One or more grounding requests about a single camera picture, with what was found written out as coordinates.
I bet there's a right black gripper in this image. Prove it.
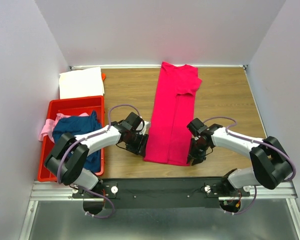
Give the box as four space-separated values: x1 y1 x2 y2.
186 137 210 166

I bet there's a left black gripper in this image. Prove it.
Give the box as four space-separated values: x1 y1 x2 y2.
126 130 150 158

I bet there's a magenta t shirt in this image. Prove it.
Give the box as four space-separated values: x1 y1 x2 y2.
144 61 202 167

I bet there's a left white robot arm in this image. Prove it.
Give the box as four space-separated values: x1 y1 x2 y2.
44 112 151 198

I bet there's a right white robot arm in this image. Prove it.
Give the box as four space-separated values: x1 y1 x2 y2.
187 118 296 196

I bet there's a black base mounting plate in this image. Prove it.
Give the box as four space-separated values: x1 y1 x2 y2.
72 177 250 216

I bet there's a navy blue t shirt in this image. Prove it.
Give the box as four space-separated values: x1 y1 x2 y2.
52 110 102 173

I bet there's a red plastic bin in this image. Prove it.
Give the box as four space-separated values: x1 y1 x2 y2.
37 95 105 182

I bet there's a small orange object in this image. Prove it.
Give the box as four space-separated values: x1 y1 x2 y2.
101 73 106 81

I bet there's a folded white t shirt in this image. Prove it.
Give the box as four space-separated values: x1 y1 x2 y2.
58 67 105 99

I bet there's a light pink t shirt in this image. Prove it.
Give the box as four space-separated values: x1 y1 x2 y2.
38 112 89 143

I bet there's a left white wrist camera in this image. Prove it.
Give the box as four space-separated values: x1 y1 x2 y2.
136 120 151 135

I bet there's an aluminium frame rail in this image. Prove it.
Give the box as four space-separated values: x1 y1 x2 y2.
19 181 300 240

